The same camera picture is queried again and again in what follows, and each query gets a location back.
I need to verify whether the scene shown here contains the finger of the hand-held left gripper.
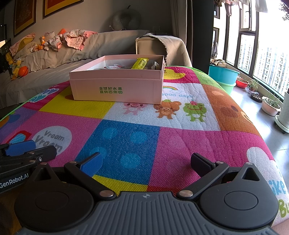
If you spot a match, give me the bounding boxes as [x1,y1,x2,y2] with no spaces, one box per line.
[0,140,37,157]
[0,145,57,168]

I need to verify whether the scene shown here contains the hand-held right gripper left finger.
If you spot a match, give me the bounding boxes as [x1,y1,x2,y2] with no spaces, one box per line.
[32,152,115,198]

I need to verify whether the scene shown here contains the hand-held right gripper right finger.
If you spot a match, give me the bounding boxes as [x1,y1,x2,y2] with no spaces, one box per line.
[177,153,260,199]

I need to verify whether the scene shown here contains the pink cardboard box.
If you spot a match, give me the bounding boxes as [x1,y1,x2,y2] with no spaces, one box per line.
[69,55,165,105]

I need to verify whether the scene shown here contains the clear plastic snack packet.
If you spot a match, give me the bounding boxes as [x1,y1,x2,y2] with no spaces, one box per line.
[149,61,163,71]

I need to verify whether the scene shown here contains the yellow-green snack packet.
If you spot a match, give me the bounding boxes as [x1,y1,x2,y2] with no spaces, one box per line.
[131,58,150,69]

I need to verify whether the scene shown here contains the colourful printed play mat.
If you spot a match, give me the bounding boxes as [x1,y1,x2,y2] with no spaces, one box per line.
[0,65,289,235]

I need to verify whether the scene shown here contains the green plastic basin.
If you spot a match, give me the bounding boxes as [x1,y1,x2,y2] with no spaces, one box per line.
[217,81,237,96]

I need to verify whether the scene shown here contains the yellow plush toy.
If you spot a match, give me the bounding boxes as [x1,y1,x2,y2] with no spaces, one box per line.
[10,58,23,80]

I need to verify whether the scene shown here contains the small dark plant pot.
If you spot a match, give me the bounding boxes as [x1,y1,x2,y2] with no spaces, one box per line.
[250,91,264,102]

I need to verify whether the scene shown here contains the small red pot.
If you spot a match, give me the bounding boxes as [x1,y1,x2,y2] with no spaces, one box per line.
[236,78,249,89]

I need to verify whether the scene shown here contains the pale pot with green plant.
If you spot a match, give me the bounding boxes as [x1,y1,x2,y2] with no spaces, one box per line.
[261,90,282,117]

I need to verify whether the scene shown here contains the teal plastic basin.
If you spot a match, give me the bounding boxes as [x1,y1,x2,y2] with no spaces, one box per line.
[208,64,241,86]

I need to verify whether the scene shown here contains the beige sofa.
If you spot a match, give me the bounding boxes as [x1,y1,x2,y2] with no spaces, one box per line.
[0,29,193,109]

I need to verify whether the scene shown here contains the tall white plant pot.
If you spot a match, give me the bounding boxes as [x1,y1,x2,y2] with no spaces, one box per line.
[274,90,289,134]

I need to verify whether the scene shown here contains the small orange toy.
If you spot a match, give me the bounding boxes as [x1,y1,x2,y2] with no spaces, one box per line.
[34,36,45,52]

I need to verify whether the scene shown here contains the pink and yellow pillow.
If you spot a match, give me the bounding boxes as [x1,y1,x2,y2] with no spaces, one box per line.
[9,32,36,56]

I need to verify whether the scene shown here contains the white and pink baby clothes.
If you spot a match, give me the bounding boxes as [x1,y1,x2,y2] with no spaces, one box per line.
[43,36,63,52]

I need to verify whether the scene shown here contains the tan sofa armrest cover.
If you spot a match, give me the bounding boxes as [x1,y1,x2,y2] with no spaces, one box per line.
[136,33,193,67]

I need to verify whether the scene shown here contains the pink floral cloth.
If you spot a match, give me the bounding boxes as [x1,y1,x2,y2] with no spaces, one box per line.
[62,29,99,50]

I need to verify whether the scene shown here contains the beige sofa back cushion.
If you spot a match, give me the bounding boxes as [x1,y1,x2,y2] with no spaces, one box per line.
[87,29,150,61]

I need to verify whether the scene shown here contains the beige curtain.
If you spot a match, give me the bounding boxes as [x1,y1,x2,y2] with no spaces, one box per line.
[170,0,214,73]

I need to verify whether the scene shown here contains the grey round fan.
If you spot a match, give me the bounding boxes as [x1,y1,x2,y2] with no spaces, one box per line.
[108,5,142,31]

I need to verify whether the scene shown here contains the hanging laundry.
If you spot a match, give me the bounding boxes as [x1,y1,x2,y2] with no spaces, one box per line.
[222,0,269,17]

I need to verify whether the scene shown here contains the black window frame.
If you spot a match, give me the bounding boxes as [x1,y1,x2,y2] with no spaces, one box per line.
[212,0,289,98]

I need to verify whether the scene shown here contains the narrow framed wall picture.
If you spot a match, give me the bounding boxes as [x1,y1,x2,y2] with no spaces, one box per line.
[13,0,37,37]

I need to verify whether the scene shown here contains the wide framed wall picture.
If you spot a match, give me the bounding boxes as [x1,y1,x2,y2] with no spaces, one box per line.
[42,0,84,19]

